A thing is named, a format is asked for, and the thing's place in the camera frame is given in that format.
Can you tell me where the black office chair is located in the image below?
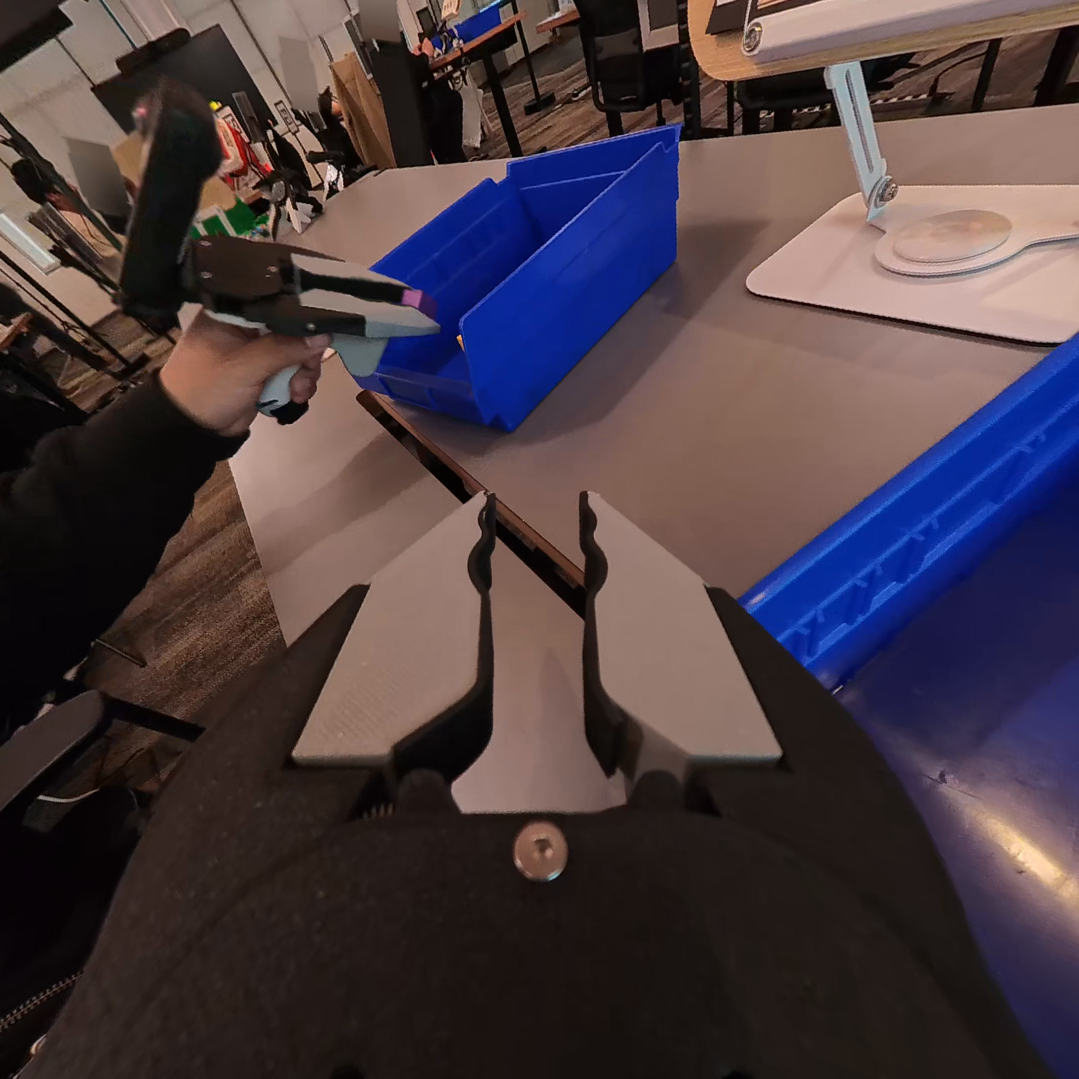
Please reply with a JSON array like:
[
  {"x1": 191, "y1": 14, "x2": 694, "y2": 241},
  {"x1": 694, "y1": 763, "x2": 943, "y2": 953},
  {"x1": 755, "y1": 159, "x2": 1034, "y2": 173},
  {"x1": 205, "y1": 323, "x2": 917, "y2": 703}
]
[{"x1": 573, "y1": 0, "x2": 701, "y2": 140}]

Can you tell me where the black wall screen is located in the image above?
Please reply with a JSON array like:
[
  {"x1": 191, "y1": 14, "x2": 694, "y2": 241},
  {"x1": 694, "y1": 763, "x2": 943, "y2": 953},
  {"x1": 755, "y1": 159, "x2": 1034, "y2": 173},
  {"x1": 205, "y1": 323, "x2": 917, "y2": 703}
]
[{"x1": 91, "y1": 24, "x2": 254, "y2": 136}]

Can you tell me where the black chair armrest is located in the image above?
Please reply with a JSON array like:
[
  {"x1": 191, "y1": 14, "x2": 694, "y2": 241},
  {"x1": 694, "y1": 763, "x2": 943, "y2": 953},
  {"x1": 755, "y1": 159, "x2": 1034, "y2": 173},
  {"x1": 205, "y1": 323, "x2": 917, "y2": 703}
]
[{"x1": 0, "y1": 690, "x2": 205, "y2": 831}]

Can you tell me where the wooden top desk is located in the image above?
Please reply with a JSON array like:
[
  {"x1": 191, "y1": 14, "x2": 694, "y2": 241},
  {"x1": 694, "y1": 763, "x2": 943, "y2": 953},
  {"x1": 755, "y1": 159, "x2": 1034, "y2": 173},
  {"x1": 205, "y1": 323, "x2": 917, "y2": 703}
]
[{"x1": 428, "y1": 10, "x2": 557, "y2": 158}]

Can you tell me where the blue plastic bin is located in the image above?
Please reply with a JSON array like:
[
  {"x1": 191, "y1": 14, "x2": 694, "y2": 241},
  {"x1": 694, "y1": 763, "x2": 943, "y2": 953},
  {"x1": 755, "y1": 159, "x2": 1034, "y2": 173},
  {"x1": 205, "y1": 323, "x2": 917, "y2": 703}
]
[
  {"x1": 350, "y1": 125, "x2": 682, "y2": 433},
  {"x1": 740, "y1": 333, "x2": 1079, "y2": 1079}
]

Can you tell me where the person's left hand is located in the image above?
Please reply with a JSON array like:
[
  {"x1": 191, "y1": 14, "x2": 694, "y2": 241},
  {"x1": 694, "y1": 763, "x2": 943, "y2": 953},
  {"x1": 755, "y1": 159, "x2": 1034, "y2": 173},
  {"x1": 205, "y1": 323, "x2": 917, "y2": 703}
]
[{"x1": 160, "y1": 307, "x2": 332, "y2": 438}]

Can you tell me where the person's black jacket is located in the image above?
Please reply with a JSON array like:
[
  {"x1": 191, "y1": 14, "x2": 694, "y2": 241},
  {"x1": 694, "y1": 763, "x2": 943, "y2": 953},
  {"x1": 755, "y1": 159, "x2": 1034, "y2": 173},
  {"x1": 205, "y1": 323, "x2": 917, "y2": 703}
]
[{"x1": 0, "y1": 788, "x2": 170, "y2": 1079}]

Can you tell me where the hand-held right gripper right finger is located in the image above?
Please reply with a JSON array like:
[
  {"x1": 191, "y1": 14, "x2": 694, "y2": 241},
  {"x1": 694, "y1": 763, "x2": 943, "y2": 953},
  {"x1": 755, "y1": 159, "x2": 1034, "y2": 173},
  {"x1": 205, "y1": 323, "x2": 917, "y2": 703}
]
[{"x1": 578, "y1": 491, "x2": 784, "y2": 778}]

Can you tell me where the brown cardboard panel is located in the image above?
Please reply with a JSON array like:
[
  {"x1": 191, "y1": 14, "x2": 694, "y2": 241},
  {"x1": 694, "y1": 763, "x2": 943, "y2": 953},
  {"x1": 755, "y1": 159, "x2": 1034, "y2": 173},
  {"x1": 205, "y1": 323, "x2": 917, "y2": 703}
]
[{"x1": 329, "y1": 52, "x2": 397, "y2": 170}]

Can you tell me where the wooden document stand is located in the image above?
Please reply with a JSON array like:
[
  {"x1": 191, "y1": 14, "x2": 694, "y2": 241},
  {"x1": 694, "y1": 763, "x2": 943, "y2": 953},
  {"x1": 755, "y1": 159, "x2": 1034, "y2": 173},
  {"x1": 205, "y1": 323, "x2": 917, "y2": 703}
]
[{"x1": 687, "y1": 0, "x2": 1079, "y2": 345}]

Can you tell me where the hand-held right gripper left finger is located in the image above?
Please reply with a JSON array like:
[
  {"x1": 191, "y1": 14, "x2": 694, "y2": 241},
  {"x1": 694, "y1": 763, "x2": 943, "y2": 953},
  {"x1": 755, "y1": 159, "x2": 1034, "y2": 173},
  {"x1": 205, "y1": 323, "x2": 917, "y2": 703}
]
[{"x1": 291, "y1": 491, "x2": 497, "y2": 777}]

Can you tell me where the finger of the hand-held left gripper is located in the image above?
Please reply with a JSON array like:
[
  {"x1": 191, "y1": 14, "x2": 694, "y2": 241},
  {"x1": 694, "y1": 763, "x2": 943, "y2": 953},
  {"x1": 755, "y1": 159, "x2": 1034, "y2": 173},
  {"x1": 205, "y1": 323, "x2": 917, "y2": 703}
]
[
  {"x1": 280, "y1": 291, "x2": 443, "y2": 340},
  {"x1": 289, "y1": 253, "x2": 441, "y2": 320}
]

